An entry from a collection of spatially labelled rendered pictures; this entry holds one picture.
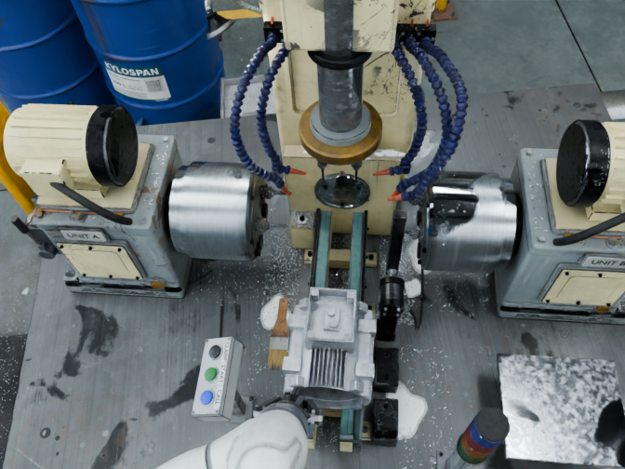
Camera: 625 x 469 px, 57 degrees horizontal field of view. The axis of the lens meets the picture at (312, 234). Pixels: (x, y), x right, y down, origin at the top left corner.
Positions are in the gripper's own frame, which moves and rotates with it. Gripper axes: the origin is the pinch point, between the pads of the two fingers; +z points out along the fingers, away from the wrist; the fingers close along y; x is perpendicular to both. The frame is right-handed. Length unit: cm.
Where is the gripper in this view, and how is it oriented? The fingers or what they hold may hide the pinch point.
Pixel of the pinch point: (296, 397)
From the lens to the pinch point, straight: 121.2
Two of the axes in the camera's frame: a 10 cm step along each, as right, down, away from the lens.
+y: -10.0, -0.5, 0.8
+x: -0.5, 10.0, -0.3
